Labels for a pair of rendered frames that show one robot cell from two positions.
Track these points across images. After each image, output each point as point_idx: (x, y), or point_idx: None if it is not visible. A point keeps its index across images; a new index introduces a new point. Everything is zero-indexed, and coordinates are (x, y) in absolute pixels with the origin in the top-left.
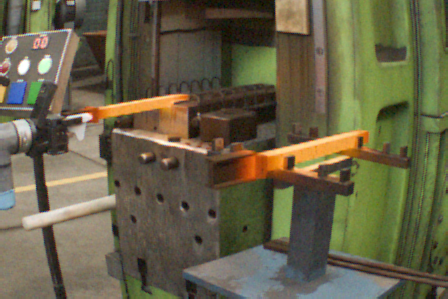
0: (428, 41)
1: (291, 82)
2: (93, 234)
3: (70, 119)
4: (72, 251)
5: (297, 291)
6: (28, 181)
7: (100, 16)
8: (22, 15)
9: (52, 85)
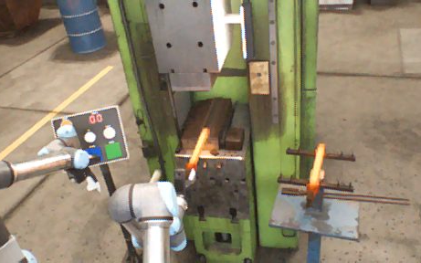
0: (309, 54)
1: (258, 113)
2: None
3: (194, 180)
4: (82, 194)
5: (322, 219)
6: None
7: None
8: None
9: (184, 172)
